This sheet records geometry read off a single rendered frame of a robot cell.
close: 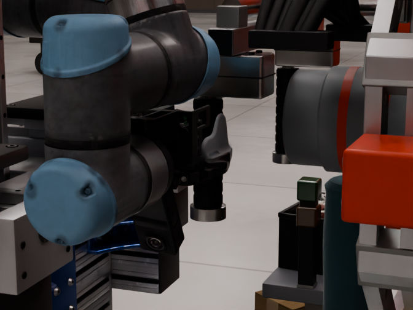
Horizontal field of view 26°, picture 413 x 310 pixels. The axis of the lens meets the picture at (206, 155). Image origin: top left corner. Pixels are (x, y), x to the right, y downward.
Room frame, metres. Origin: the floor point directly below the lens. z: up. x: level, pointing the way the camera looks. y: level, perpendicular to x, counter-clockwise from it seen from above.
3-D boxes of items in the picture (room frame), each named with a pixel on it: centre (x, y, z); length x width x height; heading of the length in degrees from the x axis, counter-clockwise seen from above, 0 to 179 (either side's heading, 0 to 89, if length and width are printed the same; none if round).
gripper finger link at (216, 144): (1.01, -0.01, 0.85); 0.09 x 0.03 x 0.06; 150
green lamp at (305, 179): (1.62, -0.19, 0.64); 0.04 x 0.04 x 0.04; 69
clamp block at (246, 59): (1.04, -0.03, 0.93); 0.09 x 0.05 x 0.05; 69
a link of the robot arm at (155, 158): (0.85, 0.08, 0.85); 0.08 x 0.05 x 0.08; 69
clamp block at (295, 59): (1.36, -0.15, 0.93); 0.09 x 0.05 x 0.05; 69
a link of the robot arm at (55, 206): (0.77, 0.11, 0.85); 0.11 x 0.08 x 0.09; 159
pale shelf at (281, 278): (1.81, -0.26, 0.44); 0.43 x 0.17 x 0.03; 159
